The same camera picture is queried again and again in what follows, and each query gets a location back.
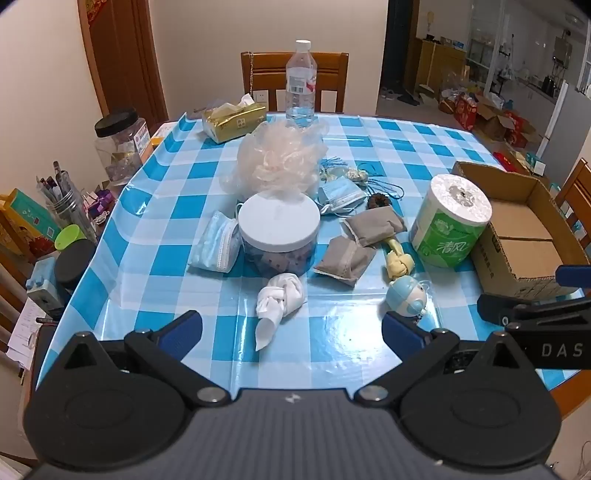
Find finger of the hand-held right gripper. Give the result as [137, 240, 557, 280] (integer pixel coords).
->
[477, 293, 591, 326]
[555, 264, 591, 288]

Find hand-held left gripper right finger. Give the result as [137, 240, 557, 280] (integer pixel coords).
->
[353, 311, 549, 408]

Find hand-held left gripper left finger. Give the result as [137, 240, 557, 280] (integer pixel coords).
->
[44, 310, 232, 408]

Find yellow knotted rope toy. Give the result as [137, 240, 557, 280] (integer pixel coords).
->
[382, 235, 413, 281]

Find brown cardboard box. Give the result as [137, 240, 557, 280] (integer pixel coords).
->
[451, 161, 591, 300]

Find green toilet paper roll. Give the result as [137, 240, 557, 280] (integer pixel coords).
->
[409, 174, 492, 269]

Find white knotted cloth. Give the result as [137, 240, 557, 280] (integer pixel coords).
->
[255, 272, 308, 352]

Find peach mesh bath pouf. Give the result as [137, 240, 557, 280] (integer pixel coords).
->
[219, 121, 329, 204]

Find blue round figure toy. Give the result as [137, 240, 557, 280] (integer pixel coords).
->
[385, 276, 428, 329]

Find blue face mask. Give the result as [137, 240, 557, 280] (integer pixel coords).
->
[316, 179, 368, 217]
[187, 211, 241, 273]

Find wooden chair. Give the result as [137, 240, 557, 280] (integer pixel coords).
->
[554, 158, 591, 241]
[240, 51, 349, 114]

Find grey fabric sachet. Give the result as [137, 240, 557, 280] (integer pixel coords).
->
[341, 206, 408, 247]
[314, 236, 377, 282]

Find blue checked tablecloth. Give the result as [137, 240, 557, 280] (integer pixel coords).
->
[34, 113, 591, 407]

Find black round container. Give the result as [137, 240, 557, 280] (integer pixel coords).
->
[54, 240, 98, 291]

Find green plastic cup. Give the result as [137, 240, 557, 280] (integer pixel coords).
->
[54, 224, 88, 252]

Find white-lidded round container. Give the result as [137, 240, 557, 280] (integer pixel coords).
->
[238, 193, 321, 278]

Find purple small toy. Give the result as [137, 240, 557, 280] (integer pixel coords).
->
[85, 189, 114, 224]

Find red carton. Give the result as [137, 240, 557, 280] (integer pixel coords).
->
[505, 115, 543, 148]

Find grey refrigerator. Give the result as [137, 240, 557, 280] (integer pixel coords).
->
[536, 85, 591, 171]

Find stack of papers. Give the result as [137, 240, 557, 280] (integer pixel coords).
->
[7, 298, 42, 370]

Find glass jar of pens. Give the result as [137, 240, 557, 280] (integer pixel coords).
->
[37, 161, 90, 232]

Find open cardboard floor box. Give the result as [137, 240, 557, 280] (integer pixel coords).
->
[475, 104, 515, 139]

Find black-lidded clear plastic jar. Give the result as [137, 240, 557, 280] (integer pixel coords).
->
[93, 108, 151, 185]

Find colourful cardboard package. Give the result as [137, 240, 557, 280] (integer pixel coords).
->
[0, 188, 63, 257]

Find orange flat box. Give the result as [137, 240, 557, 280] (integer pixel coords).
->
[150, 124, 178, 148]

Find red gift box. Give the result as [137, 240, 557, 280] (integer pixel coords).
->
[455, 99, 478, 130]

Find gold tissue pack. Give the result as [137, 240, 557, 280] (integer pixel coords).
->
[202, 93, 267, 143]

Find dark slippers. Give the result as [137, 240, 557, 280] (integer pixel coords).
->
[381, 88, 421, 106]

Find wooden cabinet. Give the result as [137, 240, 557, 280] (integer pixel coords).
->
[406, 37, 467, 93]

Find clear plastic water bottle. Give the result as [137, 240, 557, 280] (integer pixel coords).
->
[285, 40, 318, 129]

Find brown wooden door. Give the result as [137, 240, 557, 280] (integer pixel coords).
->
[78, 0, 169, 134]

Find blue cord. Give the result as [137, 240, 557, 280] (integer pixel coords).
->
[318, 157, 404, 201]

